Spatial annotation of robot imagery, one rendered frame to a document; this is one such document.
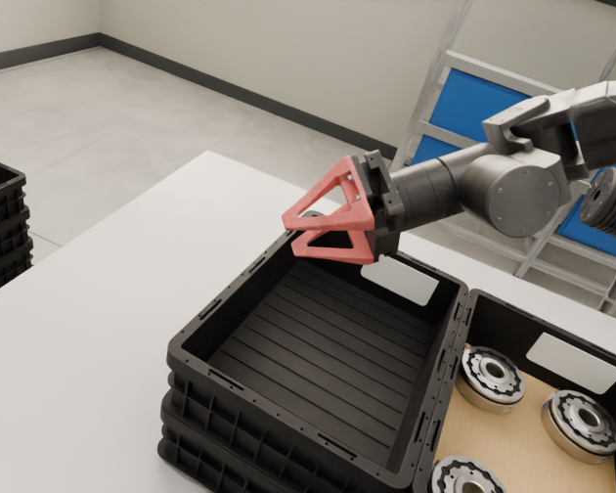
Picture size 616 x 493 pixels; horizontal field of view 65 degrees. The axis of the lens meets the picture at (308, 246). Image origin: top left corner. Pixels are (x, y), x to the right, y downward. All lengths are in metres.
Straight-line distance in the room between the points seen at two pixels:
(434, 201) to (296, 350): 0.37
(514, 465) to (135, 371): 0.58
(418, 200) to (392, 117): 2.99
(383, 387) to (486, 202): 0.41
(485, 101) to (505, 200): 2.06
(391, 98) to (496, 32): 0.72
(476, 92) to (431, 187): 2.00
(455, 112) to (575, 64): 1.05
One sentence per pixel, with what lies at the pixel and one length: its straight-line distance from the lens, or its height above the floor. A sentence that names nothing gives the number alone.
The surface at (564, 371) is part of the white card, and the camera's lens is 0.89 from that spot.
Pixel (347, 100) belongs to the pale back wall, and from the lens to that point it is 3.47.
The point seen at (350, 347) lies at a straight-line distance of 0.76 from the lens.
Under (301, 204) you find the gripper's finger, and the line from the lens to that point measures 0.42.
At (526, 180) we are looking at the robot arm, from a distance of 0.40.
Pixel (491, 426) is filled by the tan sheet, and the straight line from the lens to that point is 0.78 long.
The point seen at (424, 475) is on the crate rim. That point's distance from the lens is 0.56.
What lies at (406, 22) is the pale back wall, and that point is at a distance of 3.30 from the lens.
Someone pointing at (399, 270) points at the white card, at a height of 0.90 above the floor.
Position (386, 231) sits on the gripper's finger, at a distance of 0.43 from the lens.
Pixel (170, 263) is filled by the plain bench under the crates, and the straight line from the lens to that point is 1.02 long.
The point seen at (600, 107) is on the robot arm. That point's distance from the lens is 0.47.
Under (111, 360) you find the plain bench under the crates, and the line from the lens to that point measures 0.85.
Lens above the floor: 1.37
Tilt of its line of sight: 36 degrees down
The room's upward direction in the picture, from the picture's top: 17 degrees clockwise
